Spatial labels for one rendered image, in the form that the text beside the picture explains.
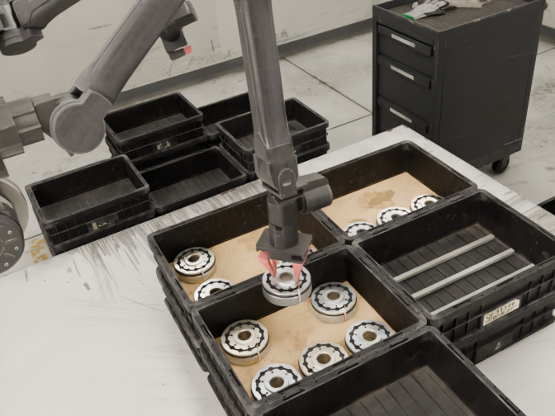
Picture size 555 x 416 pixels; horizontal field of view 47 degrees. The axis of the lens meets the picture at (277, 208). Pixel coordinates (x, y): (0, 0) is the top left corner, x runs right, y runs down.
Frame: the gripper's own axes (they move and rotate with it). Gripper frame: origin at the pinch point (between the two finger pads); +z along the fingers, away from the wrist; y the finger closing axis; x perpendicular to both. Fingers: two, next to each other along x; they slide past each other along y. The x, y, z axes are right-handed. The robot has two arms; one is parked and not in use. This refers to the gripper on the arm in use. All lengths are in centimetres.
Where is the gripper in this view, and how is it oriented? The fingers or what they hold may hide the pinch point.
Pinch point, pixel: (286, 275)
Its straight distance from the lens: 132.1
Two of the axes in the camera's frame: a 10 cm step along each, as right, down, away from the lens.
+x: -3.0, 5.6, -7.7
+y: -9.5, -1.3, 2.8
